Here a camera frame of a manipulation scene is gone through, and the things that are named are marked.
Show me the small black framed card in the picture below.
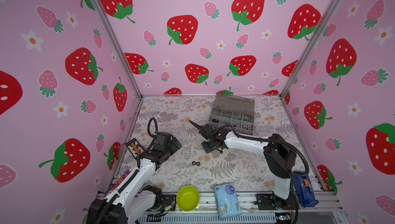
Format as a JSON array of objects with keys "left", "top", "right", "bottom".
[{"left": 126, "top": 138, "right": 145, "bottom": 160}]

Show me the blue tape dispenser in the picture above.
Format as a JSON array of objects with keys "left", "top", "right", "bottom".
[{"left": 294, "top": 175, "right": 319, "bottom": 208}]

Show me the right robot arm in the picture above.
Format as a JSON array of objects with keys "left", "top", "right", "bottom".
[{"left": 191, "top": 122, "right": 310, "bottom": 200}]

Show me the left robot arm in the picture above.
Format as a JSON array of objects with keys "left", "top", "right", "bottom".
[{"left": 86, "top": 132, "right": 182, "bottom": 224}]

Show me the blue tissue pack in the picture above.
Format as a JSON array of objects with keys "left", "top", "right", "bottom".
[{"left": 214, "top": 183, "right": 242, "bottom": 220}]

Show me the purple candy bag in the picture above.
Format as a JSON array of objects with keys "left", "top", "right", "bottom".
[{"left": 104, "top": 170, "right": 131, "bottom": 196}]

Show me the lime green bowl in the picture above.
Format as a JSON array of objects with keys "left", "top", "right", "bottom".
[{"left": 176, "top": 186, "right": 200, "bottom": 212}]

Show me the grey plastic compartment organizer box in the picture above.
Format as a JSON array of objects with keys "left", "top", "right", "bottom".
[{"left": 208, "top": 94, "right": 255, "bottom": 135}]

